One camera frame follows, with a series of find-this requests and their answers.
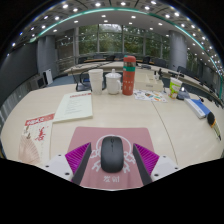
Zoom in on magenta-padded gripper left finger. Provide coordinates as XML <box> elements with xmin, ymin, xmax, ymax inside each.
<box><xmin>43</xmin><ymin>142</ymin><xmax>93</xmax><ymax>186</ymax></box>

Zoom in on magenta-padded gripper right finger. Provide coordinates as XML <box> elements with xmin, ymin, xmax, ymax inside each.
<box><xmin>132</xmin><ymin>143</ymin><xmax>183</xmax><ymax>186</ymax></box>

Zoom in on black computer mouse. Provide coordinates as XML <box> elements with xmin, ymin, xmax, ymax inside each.
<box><xmin>100</xmin><ymin>135</ymin><xmax>125</xmax><ymax>174</ymax></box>

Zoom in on pink printed mouse pad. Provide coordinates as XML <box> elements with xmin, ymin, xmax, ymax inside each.
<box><xmin>66</xmin><ymin>125</ymin><xmax>158</xmax><ymax>190</ymax></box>

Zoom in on red and white fan brochure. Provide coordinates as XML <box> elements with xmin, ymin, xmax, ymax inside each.
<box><xmin>17</xmin><ymin>112</ymin><xmax>56</xmax><ymax>167</ymax></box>

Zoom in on white red-headed paper sheet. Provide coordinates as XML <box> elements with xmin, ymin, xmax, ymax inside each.
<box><xmin>52</xmin><ymin>91</ymin><xmax>94</xmax><ymax>124</ymax></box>

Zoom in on colourful leaflet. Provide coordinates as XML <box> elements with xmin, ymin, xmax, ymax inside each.
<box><xmin>133</xmin><ymin>89</ymin><xmax>168</xmax><ymax>104</ymax></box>

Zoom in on blue and white book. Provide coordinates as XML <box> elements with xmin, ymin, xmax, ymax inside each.
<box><xmin>184</xmin><ymin>97</ymin><xmax>212</xmax><ymax>120</ymax></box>

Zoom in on black desk microphone console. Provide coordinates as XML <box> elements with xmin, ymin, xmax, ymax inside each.
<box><xmin>176</xmin><ymin>86</ymin><xmax>191</xmax><ymax>101</ymax></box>
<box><xmin>75</xmin><ymin>63</ymin><xmax>108</xmax><ymax>93</ymax></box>

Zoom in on black-headed handheld microphone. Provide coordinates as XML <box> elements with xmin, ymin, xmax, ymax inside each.
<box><xmin>206</xmin><ymin>111</ymin><xmax>222</xmax><ymax>141</ymax></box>

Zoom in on green-printed paper cup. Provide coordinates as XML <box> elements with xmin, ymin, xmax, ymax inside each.
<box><xmin>168</xmin><ymin>77</ymin><xmax>184</xmax><ymax>100</ymax></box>

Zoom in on beige cardboard box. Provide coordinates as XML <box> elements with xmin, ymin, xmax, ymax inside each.
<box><xmin>134</xmin><ymin>71</ymin><xmax>165</xmax><ymax>93</ymax></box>

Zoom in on white paper cup stack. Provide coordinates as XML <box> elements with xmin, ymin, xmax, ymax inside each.
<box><xmin>87</xmin><ymin>68</ymin><xmax>104</xmax><ymax>96</ymax></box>

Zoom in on red thermos bottle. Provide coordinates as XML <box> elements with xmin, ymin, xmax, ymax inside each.
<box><xmin>121</xmin><ymin>55</ymin><xmax>137</xmax><ymax>97</ymax></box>

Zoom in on white lidded mug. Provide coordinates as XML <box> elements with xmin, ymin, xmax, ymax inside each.
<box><xmin>104</xmin><ymin>68</ymin><xmax>123</xmax><ymax>96</ymax></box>

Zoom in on grey box appliance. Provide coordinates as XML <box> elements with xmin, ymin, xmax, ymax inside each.
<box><xmin>31</xmin><ymin>74</ymin><xmax>46</xmax><ymax>91</ymax></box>

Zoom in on white upright appliance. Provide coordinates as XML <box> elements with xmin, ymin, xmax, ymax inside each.
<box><xmin>43</xmin><ymin>68</ymin><xmax>54</xmax><ymax>86</ymax></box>

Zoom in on dark office chairs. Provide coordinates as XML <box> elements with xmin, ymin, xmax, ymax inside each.
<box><xmin>78</xmin><ymin>53</ymin><xmax>221</xmax><ymax>101</ymax></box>

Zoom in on ceiling lights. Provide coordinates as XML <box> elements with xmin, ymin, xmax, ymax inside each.
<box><xmin>11</xmin><ymin>0</ymin><xmax>221</xmax><ymax>73</ymax></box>

